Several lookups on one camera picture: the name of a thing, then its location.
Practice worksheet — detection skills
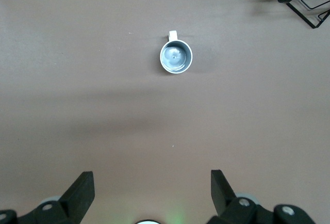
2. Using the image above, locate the black wire rack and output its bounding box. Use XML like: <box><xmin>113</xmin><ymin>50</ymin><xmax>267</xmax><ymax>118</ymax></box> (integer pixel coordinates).
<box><xmin>258</xmin><ymin>0</ymin><xmax>330</xmax><ymax>29</ymax></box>

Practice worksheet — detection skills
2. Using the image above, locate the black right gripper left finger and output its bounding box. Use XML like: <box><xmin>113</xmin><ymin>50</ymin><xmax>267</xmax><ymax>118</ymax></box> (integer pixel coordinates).
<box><xmin>0</xmin><ymin>171</ymin><xmax>95</xmax><ymax>224</ymax></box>

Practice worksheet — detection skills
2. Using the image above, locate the grey mug with handle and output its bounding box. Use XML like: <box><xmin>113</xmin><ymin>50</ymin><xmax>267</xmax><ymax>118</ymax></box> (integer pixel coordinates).
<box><xmin>159</xmin><ymin>30</ymin><xmax>193</xmax><ymax>75</ymax></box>

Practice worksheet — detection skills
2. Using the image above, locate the brown table cover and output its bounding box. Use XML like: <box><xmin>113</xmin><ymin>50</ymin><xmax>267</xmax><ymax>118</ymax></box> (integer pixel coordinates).
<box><xmin>0</xmin><ymin>0</ymin><xmax>330</xmax><ymax>224</ymax></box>

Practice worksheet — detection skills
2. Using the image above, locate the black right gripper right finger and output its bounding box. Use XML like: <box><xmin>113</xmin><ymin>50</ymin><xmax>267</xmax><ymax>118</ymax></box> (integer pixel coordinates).
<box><xmin>206</xmin><ymin>169</ymin><xmax>317</xmax><ymax>224</ymax></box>

